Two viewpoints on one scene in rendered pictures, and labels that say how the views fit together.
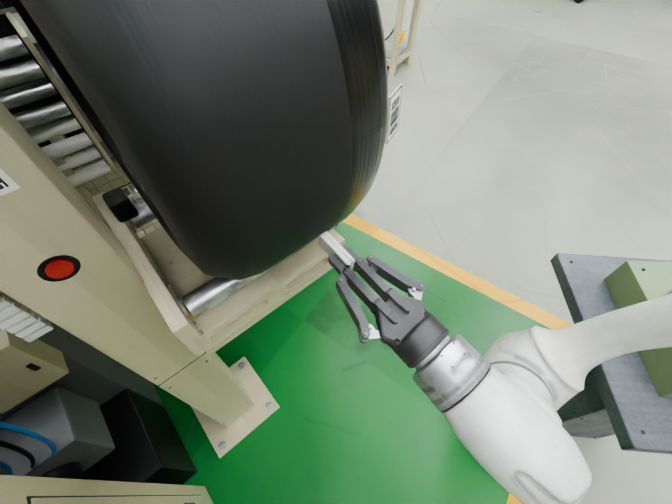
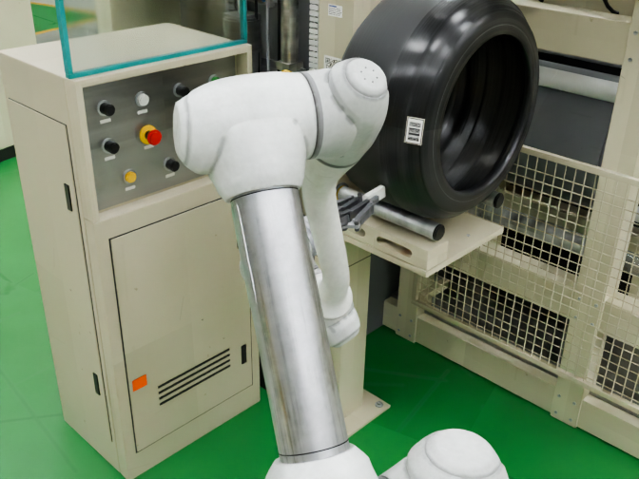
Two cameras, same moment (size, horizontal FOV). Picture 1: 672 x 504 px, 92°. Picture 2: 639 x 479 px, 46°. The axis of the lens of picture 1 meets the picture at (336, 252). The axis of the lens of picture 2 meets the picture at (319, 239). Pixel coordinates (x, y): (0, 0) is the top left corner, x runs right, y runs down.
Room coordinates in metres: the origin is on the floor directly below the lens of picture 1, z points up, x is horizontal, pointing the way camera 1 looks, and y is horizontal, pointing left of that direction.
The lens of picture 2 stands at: (0.01, -1.65, 1.77)
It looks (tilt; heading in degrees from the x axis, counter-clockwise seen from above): 28 degrees down; 84
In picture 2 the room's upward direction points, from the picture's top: 1 degrees clockwise
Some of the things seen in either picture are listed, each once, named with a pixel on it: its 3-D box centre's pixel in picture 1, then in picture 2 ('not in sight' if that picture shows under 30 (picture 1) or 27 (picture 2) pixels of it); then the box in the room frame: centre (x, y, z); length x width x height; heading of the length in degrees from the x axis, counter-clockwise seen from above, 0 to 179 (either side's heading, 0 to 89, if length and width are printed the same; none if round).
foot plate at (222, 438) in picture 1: (232, 402); (337, 404); (0.29, 0.41, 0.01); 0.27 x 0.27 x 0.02; 41
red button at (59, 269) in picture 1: (58, 266); not in sight; (0.25, 0.37, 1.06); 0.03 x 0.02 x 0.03; 131
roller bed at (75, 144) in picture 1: (20, 119); not in sight; (0.62, 0.65, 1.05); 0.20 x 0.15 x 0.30; 131
